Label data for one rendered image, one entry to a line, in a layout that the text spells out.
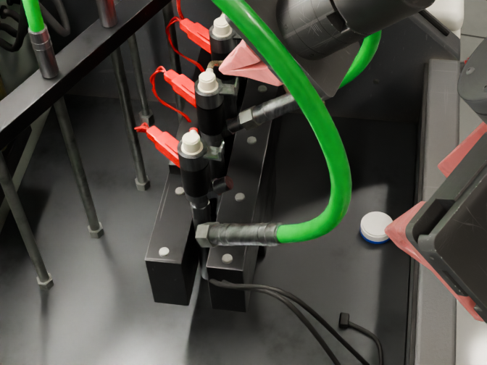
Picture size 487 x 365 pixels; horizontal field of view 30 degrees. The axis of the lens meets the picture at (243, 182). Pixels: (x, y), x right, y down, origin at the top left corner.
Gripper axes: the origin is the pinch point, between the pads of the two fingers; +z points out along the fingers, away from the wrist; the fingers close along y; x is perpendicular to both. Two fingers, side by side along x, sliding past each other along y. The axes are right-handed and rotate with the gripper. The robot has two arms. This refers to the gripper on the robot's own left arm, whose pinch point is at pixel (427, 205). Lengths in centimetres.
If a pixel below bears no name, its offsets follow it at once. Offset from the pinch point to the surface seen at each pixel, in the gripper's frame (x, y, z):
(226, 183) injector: 0.8, -2.0, 37.2
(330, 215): 1.2, 0.4, 12.9
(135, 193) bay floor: 2, -1, 69
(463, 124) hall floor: 68, -87, 151
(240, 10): -14.1, -2.1, 6.8
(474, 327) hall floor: 86, -40, 119
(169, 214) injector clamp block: 1.2, 2.3, 46.4
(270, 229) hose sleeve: 1.2, 2.3, 20.3
